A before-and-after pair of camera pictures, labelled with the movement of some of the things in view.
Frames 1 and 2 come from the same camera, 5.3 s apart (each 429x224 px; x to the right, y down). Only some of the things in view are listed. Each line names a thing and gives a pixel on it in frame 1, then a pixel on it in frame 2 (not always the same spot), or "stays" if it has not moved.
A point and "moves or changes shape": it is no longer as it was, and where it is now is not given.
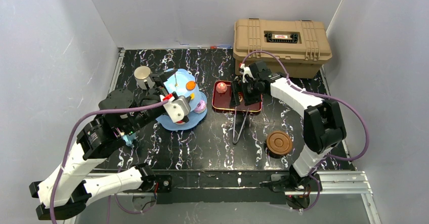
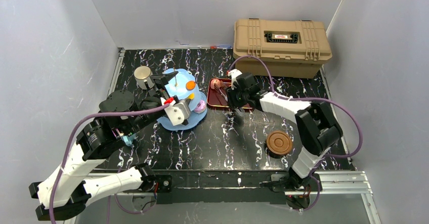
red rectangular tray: (221, 99) moves or changes shape
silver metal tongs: (234, 124) to (219, 86)
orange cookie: (190, 85) stays
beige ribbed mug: (142, 73) stays
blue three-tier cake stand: (176, 84) stays
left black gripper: (159, 84) stays
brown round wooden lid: (279, 143) stays
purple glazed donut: (201, 107) stays
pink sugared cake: (221, 87) to (215, 81)
